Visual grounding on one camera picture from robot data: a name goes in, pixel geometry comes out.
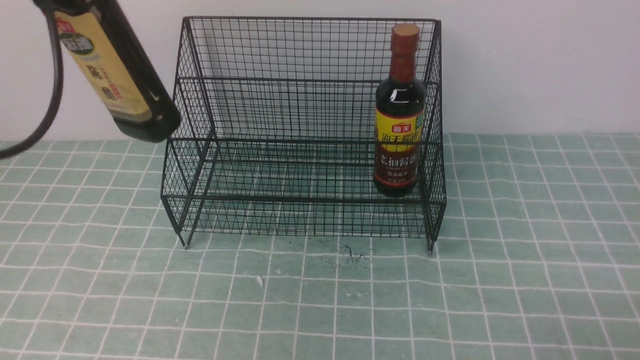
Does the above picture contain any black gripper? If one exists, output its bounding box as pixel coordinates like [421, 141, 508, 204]
[33, 0, 100, 15]

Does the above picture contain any vinegar bottle gold cap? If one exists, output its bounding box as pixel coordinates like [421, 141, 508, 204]
[54, 0, 181, 143]

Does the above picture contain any soy sauce bottle red cap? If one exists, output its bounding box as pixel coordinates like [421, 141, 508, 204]
[373, 23, 427, 198]

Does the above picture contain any green checked tablecloth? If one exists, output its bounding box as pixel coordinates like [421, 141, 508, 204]
[1, 133, 639, 360]

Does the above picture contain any black cable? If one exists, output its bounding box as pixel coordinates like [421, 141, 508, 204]
[0, 5, 65, 160]

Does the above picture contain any black wire mesh rack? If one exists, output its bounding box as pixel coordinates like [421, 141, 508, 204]
[160, 16, 447, 252]

